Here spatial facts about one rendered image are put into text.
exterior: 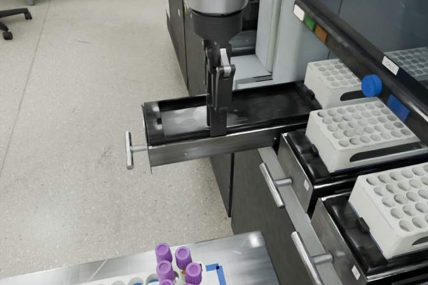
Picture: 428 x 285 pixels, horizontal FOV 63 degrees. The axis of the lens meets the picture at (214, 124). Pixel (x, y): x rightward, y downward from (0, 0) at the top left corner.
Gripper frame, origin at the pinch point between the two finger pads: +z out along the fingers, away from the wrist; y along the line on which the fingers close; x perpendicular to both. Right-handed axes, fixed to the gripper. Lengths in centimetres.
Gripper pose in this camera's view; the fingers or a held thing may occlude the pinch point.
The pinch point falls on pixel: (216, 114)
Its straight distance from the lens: 64.0
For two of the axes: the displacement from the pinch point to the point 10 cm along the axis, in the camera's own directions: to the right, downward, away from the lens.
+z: 0.0, 7.6, 6.5
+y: -2.4, -6.3, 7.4
